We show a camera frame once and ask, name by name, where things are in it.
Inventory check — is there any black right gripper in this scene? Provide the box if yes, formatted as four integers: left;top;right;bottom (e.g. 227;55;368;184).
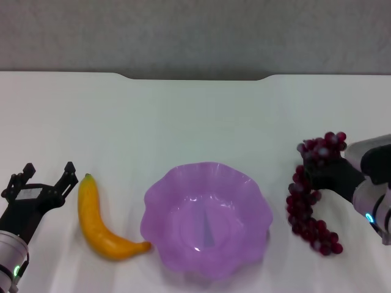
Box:
302;154;367;204

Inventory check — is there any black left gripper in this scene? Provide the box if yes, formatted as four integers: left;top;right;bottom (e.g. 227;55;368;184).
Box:
0;161;78;244

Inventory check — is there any dark red grape bunch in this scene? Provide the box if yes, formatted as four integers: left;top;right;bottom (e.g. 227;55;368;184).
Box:
285;131;348;256

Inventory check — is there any yellow banana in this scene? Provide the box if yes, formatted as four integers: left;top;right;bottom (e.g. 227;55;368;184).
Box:
78;173;153;261

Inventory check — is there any purple scalloped plastic plate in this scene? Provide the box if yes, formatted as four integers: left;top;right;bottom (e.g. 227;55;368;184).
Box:
139;162;274;282

